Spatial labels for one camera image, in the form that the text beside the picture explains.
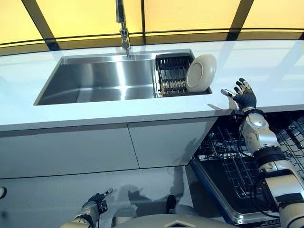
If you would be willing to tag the left robot hand dark palm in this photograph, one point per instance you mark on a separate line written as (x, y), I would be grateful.
(92, 202)

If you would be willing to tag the right robot hand dark palm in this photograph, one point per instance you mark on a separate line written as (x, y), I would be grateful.
(247, 99)

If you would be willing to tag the cream round plate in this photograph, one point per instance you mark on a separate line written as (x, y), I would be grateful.
(202, 71)

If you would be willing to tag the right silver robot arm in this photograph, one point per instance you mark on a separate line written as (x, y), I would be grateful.
(261, 135)

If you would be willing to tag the wide white cabinet door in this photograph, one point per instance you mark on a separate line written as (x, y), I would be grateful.
(71, 152)

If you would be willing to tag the robot torso white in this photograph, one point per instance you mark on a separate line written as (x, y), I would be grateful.
(154, 222)

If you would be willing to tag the black sink dish rack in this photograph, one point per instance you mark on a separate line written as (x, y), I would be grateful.
(171, 71)

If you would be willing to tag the narrow white cabinet door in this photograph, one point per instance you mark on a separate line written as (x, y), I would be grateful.
(161, 142)

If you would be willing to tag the white shoe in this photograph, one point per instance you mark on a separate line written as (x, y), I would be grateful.
(2, 192)

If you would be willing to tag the stainless steel sink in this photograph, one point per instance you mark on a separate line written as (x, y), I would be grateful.
(95, 78)

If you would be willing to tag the chrome pull-down faucet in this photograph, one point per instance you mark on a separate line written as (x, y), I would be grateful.
(123, 35)

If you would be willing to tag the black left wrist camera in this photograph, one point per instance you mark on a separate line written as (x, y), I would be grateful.
(103, 206)

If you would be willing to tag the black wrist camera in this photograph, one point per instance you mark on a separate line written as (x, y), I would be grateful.
(236, 115)
(103, 206)

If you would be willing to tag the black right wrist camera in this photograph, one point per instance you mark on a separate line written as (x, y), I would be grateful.
(236, 115)

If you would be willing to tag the dark window frame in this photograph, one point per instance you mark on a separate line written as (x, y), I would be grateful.
(142, 16)

